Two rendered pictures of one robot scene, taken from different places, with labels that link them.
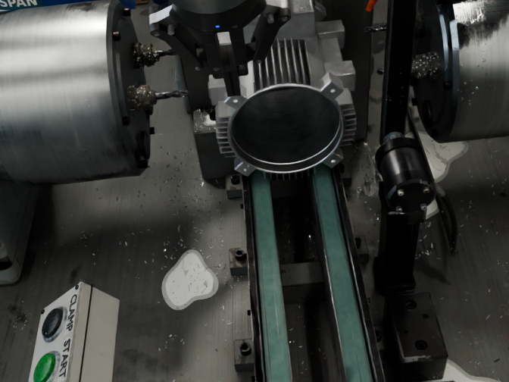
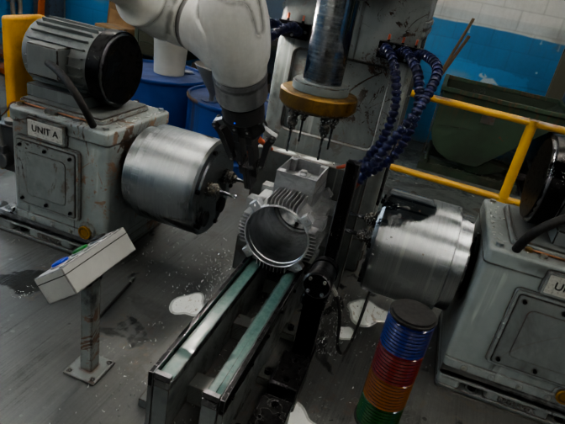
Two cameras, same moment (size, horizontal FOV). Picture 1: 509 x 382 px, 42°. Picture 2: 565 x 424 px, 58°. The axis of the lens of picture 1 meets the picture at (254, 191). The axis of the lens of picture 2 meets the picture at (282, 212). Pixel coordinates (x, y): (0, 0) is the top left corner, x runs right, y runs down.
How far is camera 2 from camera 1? 43 cm
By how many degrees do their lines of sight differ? 23
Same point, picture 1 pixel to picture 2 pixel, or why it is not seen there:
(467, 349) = (318, 407)
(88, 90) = (187, 167)
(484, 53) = (393, 233)
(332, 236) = (271, 302)
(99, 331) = (115, 250)
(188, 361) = (159, 336)
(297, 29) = (305, 188)
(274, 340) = (204, 326)
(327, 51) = (319, 210)
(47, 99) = (166, 164)
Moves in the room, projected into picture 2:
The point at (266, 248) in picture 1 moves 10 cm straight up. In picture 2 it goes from (233, 291) to (239, 252)
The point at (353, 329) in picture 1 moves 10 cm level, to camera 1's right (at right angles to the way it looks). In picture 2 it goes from (249, 341) to (298, 358)
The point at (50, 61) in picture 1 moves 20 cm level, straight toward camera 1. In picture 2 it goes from (177, 148) to (161, 181)
